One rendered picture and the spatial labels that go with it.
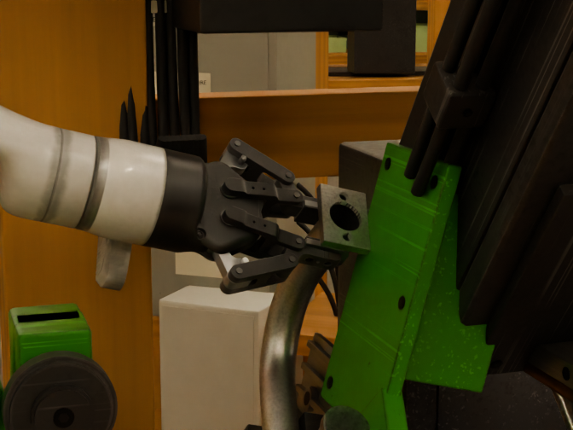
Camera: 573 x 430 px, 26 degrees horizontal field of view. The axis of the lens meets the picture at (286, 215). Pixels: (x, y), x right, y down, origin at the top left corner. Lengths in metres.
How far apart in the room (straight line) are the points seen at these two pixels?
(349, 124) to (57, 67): 0.34
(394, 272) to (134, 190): 0.20
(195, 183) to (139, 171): 0.04
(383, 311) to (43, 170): 0.27
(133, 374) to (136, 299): 0.07
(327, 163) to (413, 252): 0.46
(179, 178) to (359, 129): 0.46
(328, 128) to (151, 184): 0.46
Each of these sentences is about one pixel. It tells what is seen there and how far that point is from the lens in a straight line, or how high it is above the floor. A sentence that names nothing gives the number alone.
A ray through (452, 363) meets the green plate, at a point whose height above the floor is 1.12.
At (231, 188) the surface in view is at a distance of 0.94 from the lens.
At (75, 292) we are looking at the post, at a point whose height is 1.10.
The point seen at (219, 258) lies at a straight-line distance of 0.92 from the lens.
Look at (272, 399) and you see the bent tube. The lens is 1.01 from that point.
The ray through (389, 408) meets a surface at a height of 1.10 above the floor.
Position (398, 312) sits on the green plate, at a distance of 0.89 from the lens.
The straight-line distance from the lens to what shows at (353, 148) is 1.17.
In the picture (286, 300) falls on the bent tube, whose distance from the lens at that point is 1.02.
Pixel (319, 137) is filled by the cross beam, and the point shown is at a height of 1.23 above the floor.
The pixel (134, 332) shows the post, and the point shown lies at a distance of 1.22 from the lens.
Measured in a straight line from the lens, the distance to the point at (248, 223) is 0.93.
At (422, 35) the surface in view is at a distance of 10.50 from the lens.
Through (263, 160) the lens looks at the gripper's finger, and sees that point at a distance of 0.98.
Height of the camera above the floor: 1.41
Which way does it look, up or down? 11 degrees down
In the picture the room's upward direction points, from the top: straight up
